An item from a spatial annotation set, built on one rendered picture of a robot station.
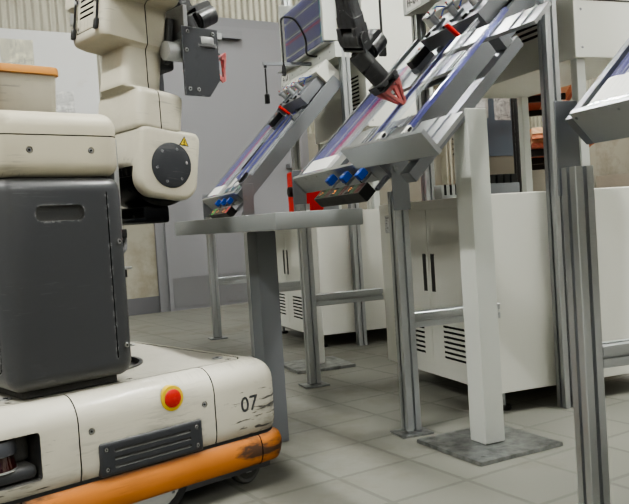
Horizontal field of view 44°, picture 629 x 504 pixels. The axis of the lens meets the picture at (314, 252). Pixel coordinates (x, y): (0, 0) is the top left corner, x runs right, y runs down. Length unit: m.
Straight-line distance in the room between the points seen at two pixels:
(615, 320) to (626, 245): 0.23
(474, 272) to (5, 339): 1.06
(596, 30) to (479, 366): 1.09
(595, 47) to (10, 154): 1.69
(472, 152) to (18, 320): 1.08
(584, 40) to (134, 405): 1.64
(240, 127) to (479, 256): 4.34
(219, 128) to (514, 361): 4.11
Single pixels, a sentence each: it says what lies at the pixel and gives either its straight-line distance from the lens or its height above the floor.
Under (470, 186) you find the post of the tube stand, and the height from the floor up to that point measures 0.63.
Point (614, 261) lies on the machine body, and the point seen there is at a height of 0.40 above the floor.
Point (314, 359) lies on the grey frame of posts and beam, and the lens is 2.79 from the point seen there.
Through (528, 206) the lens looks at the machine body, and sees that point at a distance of 2.31.
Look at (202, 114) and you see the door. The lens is 5.99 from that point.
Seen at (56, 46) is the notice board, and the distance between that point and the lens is 5.76.
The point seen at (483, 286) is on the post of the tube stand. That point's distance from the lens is 1.94.
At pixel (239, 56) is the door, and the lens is 6.22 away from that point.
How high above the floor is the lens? 0.57
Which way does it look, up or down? 2 degrees down
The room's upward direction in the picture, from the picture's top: 4 degrees counter-clockwise
